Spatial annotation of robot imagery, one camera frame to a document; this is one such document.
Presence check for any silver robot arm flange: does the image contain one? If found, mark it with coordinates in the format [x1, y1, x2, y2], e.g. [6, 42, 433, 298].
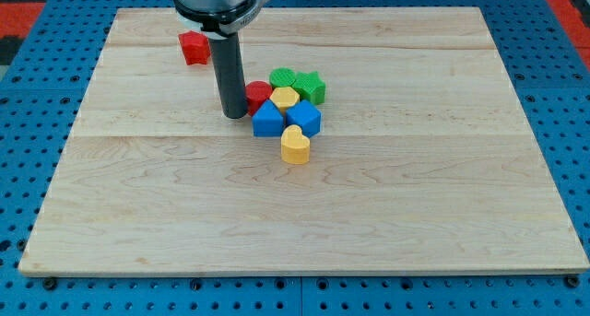
[172, 0, 270, 41]

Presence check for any yellow heart block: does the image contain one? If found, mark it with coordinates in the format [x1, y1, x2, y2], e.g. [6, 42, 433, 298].
[280, 124, 311, 164]

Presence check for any blue cube block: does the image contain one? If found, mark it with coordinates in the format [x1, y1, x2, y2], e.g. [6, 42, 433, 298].
[286, 99, 322, 138]

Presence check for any blue triangle block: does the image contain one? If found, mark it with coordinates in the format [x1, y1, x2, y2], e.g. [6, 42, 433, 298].
[252, 99, 284, 137]

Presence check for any yellow hexagon block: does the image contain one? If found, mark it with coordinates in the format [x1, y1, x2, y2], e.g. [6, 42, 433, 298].
[270, 87, 300, 115]

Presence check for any green star block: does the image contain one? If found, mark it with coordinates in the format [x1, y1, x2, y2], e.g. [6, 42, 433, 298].
[292, 71, 326, 105]

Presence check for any red cylinder block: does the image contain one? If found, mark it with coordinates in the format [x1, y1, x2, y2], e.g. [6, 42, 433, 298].
[245, 80, 273, 116]

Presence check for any green cylinder block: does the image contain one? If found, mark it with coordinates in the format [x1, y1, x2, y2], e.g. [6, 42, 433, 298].
[268, 67, 296, 88]

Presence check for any light wooden board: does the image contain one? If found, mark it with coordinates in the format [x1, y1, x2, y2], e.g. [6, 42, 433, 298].
[19, 7, 589, 277]

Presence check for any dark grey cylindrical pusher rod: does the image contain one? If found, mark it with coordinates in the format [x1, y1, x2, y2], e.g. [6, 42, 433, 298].
[209, 33, 248, 119]

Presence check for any red star block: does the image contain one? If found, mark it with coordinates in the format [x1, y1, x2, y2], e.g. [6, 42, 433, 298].
[178, 31, 211, 65]

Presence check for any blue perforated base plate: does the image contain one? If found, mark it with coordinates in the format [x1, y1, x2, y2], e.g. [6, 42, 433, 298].
[1, 0, 589, 315]

